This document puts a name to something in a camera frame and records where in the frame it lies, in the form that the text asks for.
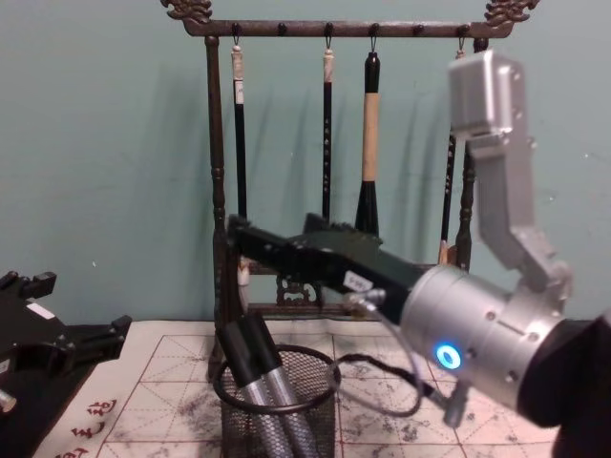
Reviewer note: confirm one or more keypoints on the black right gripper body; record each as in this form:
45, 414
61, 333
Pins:
363, 269

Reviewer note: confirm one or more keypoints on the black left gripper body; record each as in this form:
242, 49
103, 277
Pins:
28, 334

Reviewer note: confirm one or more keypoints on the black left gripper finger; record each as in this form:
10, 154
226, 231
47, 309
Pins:
98, 339
35, 282

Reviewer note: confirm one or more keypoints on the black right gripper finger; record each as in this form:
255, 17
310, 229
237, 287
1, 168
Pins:
260, 245
343, 235

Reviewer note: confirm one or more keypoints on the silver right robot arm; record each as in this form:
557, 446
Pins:
487, 329

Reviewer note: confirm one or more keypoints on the dark wooden brush rack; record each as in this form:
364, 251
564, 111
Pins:
217, 167

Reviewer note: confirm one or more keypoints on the thin black white-capped brush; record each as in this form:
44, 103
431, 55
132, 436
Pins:
240, 143
327, 143

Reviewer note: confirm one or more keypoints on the white red-grid calligraphy mat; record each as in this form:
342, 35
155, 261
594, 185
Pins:
181, 381

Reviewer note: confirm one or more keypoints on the thick tan and black brush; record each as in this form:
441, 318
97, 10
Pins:
371, 133

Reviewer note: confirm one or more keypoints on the silver pen with black cap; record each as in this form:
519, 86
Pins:
286, 391
255, 396

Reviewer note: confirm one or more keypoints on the black mesh pen cup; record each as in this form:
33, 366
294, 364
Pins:
305, 424

